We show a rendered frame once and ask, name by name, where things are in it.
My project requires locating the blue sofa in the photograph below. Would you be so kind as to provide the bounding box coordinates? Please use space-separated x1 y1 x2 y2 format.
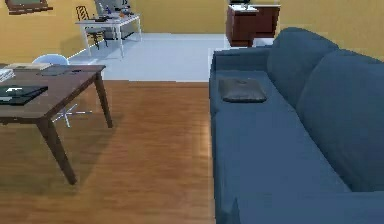
208 27 384 224

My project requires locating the black laptop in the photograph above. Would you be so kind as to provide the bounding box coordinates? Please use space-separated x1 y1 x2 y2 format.
0 85 49 107

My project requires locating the dark brown wooden table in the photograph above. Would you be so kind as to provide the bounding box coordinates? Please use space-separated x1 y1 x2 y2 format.
0 63 114 186

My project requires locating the dark grey cushion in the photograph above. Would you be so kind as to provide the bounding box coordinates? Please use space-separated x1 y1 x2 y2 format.
218 77 268 104

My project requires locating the white swivel chair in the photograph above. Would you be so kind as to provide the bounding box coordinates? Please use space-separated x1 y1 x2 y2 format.
32 53 93 129

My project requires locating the dark red kitchen cabinet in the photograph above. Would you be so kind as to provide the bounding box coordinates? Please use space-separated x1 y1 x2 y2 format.
225 3 281 48

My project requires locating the white stacked book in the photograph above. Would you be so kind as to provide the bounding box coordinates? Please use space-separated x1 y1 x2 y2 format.
0 68 16 83

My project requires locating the brown framed picture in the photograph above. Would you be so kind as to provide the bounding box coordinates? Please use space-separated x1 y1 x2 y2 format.
4 0 54 16

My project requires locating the beige book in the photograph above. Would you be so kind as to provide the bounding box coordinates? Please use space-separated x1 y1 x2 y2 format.
4 62 53 71

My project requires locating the black dining chair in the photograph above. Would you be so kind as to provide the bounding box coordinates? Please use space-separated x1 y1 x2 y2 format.
75 5 109 51

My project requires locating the white dining table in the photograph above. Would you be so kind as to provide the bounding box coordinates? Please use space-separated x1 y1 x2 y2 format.
75 13 143 59

